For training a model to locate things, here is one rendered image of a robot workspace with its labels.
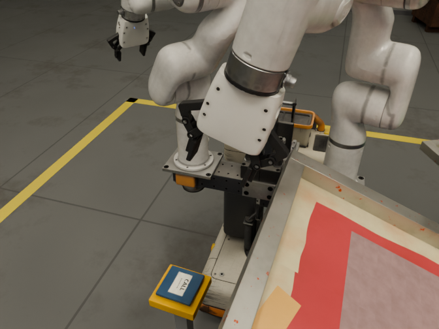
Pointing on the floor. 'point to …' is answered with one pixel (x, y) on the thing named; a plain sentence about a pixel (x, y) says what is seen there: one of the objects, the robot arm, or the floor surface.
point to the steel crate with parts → (428, 15)
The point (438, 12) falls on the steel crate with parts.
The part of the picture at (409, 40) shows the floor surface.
